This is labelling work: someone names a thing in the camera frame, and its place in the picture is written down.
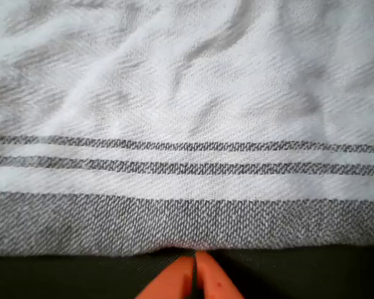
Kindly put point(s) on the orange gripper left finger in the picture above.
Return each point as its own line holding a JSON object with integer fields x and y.
{"x": 174, "y": 280}

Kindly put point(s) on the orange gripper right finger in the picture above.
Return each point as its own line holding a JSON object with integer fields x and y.
{"x": 213, "y": 280}

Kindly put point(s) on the white grey-striped towel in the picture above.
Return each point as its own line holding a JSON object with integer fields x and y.
{"x": 187, "y": 109}

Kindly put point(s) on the dark desk mat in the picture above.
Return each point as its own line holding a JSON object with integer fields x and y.
{"x": 65, "y": 277}

